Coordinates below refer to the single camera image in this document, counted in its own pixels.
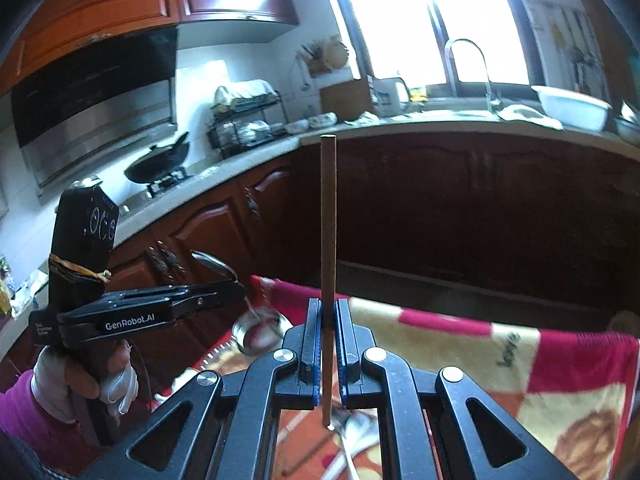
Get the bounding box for white jug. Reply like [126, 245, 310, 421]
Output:
[371, 76, 412, 117]

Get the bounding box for black dish rack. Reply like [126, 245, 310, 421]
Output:
[206, 80, 287, 159]

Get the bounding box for dark wooden lower cabinets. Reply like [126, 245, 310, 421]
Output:
[0, 125, 640, 411]

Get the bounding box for dish cloth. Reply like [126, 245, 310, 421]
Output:
[499, 103, 565, 130]

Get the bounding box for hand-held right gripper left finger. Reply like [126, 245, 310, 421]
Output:
[102, 297, 323, 480]

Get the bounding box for window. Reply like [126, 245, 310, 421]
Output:
[324, 0, 532, 87]

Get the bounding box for black steel range hood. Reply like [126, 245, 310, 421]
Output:
[10, 27, 179, 190]

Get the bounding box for brown cutting board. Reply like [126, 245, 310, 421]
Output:
[319, 79, 374, 117]

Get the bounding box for white utensil holder jar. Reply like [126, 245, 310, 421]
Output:
[231, 305, 287, 357]

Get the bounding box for metal faucet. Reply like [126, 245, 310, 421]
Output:
[444, 38, 504, 111]

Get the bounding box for red wooden upper cabinets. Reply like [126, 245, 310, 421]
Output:
[0, 0, 301, 96]

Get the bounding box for white basin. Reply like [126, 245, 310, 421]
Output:
[530, 85, 612, 134]

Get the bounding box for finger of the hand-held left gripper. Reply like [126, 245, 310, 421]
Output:
[170, 279, 247, 318]

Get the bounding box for pale bowl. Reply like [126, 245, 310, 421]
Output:
[614, 101, 640, 145]

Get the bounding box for gas stove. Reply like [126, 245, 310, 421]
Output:
[145, 169, 195, 199]

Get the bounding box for metal spoon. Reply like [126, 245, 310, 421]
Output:
[190, 249, 266, 326]

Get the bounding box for black wok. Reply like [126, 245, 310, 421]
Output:
[123, 131, 192, 184]

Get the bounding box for wall calendar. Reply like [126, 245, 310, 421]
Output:
[525, 0, 603, 98]

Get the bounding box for brown wooden chopstick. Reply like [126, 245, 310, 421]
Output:
[319, 134, 338, 426]

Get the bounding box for round bamboo lid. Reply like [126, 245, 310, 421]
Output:
[322, 39, 349, 70]

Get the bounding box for person's left forearm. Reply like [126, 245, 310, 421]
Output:
[0, 365, 76, 476]

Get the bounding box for printed blanket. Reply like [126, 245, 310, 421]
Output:
[165, 275, 640, 480]

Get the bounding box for wall utensil holder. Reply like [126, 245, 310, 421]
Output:
[295, 40, 327, 79]

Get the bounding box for person's left hand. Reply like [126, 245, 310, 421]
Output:
[31, 339, 140, 423]

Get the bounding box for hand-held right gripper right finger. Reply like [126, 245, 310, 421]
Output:
[336, 299, 566, 480]

